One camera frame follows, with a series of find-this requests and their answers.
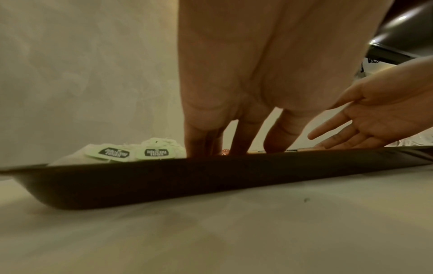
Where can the person's left hand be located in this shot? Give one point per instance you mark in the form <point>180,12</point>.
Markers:
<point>270,53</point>

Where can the person's right hand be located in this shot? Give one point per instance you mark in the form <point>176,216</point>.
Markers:
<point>389,107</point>

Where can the row of red Nescafe sachets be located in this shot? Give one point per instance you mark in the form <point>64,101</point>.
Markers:
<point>225,152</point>

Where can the brown plastic tray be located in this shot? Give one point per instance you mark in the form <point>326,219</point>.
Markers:
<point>203,179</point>

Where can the neat rows of tea bags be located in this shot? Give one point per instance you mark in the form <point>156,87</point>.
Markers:
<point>152,152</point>

